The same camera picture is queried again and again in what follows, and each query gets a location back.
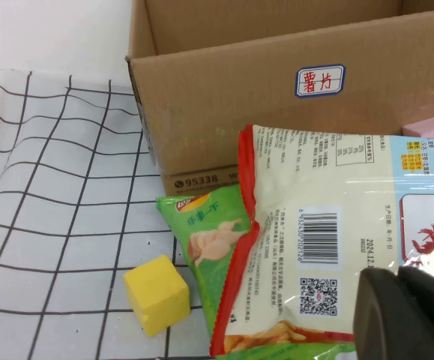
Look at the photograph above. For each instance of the pink foam cube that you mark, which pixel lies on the pink foam cube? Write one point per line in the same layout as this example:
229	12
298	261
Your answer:
430	129

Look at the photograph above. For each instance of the small green Lays bag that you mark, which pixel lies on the small green Lays bag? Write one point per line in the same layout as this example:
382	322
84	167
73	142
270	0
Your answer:
201	240

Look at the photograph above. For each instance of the yellow foam cube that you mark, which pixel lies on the yellow foam cube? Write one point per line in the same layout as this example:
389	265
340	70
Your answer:
156	296

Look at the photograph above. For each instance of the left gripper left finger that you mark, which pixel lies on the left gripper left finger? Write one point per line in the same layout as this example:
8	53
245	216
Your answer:
381	318

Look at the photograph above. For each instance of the cardboard box marked F2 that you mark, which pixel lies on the cardboard box marked F2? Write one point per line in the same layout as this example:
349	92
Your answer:
220	112

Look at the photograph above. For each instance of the white red shrimp strips bag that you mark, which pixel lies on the white red shrimp strips bag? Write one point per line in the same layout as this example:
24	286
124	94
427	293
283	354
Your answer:
295	180

